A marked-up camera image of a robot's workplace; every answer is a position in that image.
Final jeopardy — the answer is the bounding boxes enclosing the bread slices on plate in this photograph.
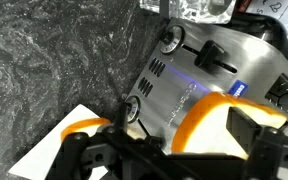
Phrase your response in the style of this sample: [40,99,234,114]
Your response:
[8,103,111,180]

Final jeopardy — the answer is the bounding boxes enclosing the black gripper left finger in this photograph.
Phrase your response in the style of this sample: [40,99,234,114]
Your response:
[45,131,92,180]

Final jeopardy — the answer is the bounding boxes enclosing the toast bread slice orange crust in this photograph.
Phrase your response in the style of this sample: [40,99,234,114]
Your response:
[170,92,288,160]
[60,117,112,143]

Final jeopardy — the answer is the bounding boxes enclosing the stainless steel four-slot toaster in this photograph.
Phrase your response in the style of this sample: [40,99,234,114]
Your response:
[122,16,288,158]

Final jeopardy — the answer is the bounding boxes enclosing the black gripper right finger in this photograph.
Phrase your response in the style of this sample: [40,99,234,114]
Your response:
[226,106,285,180]

